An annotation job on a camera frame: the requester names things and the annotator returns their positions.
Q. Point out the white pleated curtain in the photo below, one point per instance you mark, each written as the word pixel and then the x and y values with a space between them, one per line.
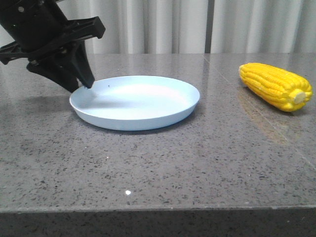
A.
pixel 199 26

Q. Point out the yellow corn cob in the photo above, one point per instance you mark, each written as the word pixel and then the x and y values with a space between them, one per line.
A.
pixel 283 89

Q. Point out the light blue plate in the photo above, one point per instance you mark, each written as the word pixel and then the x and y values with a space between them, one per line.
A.
pixel 135 103

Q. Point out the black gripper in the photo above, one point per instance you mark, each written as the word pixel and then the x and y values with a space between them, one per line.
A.
pixel 39 27

